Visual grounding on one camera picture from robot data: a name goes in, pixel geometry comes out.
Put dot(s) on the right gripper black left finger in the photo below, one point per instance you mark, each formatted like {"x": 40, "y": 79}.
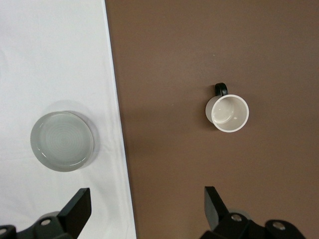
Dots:
{"x": 74, "y": 211}

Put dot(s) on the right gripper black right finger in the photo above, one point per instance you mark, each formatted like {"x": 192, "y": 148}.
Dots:
{"x": 216, "y": 211}

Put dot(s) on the gray plate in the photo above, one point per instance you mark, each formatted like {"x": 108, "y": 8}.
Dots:
{"x": 62, "y": 142}

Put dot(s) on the white cloth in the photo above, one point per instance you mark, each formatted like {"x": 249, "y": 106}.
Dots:
{"x": 49, "y": 49}

